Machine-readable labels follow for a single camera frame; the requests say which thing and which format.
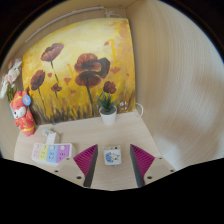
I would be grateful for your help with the small plant in white pot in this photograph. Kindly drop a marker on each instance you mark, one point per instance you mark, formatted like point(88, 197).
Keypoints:
point(108, 115)

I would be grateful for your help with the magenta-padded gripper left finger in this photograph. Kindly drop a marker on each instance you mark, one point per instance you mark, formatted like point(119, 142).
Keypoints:
point(85, 160)

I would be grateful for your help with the white pastel-socket power strip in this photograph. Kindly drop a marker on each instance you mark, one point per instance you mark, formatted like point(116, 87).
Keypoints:
point(51, 153)

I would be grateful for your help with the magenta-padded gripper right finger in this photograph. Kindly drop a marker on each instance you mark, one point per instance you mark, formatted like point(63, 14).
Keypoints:
point(141, 160)

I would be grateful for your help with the yellow poppy flower painting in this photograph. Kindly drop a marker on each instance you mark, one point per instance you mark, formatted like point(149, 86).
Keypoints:
point(80, 40)

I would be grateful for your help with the white light bar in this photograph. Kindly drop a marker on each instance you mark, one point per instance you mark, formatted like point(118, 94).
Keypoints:
point(63, 19)

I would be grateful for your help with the red plush toy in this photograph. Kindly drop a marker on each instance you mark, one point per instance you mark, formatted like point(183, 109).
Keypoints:
point(22, 116)

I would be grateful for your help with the plain white plug adapter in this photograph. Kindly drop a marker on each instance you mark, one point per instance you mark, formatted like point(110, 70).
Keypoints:
point(52, 137)

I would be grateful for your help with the pink and white flower bouquet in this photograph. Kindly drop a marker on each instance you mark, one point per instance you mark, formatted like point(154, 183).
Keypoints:
point(10, 78)

